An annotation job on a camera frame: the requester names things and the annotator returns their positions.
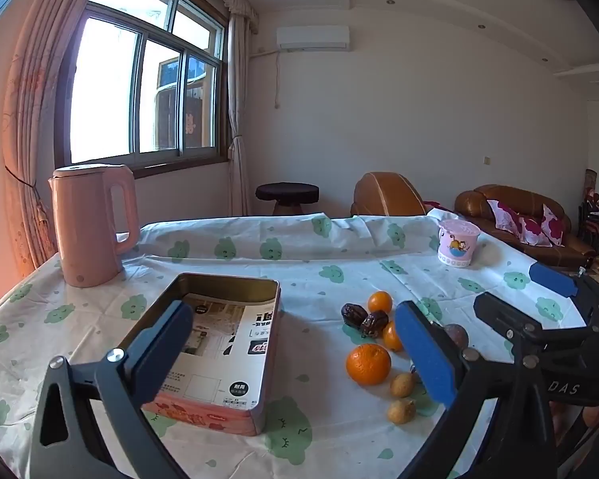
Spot dark round stool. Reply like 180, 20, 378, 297
256, 182, 320, 216

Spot small yellow loquat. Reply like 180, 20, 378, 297
387, 399, 417, 425
390, 372, 416, 398

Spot person's right hand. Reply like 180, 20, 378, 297
551, 402, 599, 460

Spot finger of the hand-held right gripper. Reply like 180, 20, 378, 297
473, 291, 594, 360
529, 261, 599, 330

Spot stacked dark chairs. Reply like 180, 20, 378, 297
578, 168, 599, 256

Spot printed paper leaflet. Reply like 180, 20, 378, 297
145, 293, 275, 406

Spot pink floral curtain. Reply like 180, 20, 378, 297
2, 0, 118, 280

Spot white wall air conditioner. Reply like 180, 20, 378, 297
276, 25, 351, 51

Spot red white floral cushion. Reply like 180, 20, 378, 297
518, 214, 555, 247
486, 200, 530, 240
541, 204, 566, 247

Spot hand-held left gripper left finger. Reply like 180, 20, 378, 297
29, 301, 196, 479

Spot white tied curtain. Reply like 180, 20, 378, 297
224, 12, 253, 218

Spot dark brown date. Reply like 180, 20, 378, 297
360, 310, 390, 338
341, 303, 369, 327

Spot pink cartoon cup with lid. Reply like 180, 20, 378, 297
437, 218, 481, 268

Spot brown leather sofa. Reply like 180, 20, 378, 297
454, 184, 598, 266

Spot sliding glass window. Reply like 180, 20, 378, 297
55, 0, 230, 178

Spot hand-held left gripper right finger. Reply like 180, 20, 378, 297
394, 301, 561, 479

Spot large orange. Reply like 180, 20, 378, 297
346, 343, 393, 386

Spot purple passion fruit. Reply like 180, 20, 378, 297
442, 323, 469, 352

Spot pink electric kettle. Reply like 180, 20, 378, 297
48, 164, 141, 289

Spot small orange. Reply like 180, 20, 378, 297
367, 290, 394, 316
382, 320, 405, 352

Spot pink metal tin box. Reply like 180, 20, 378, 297
115, 273, 282, 437

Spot white tablecloth with green prints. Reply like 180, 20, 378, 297
0, 212, 595, 479

